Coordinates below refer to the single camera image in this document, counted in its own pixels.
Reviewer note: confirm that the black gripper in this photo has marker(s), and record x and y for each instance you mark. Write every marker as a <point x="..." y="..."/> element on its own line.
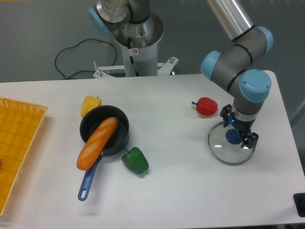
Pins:
<point x="242" y="123"/>

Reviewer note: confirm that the glass lid blue knob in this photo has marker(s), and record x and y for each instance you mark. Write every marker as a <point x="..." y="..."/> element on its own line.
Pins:
<point x="226" y="146"/>

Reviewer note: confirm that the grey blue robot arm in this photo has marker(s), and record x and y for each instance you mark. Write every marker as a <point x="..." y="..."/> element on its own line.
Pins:
<point x="230" y="70"/>

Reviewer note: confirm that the red toy bell pepper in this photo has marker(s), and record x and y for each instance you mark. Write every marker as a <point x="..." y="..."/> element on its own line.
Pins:
<point x="206" y="106"/>

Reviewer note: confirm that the black object table corner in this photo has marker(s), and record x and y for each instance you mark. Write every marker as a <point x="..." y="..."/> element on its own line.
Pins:
<point x="299" y="199"/>

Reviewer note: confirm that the green toy bell pepper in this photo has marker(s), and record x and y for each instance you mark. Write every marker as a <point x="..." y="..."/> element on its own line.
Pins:
<point x="135" y="160"/>

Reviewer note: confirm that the orange toy baguette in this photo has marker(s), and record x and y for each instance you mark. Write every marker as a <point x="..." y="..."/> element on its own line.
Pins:
<point x="95" y="144"/>

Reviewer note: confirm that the yellow toy bell pepper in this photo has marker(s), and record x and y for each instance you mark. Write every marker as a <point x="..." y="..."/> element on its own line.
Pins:
<point x="90" y="102"/>

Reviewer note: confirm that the orange plastic basket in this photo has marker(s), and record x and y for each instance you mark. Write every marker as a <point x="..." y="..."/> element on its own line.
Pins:
<point x="19" y="124"/>

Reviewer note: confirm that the white metal base frame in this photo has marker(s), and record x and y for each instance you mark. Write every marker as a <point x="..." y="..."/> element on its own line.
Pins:
<point x="164" y="69"/>

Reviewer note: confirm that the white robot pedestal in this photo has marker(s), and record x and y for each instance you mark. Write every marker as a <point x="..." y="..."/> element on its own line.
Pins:
<point x="139" y="46"/>

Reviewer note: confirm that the dark pot blue handle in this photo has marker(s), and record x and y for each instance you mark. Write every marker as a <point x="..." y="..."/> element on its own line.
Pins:
<point x="115" y="144"/>

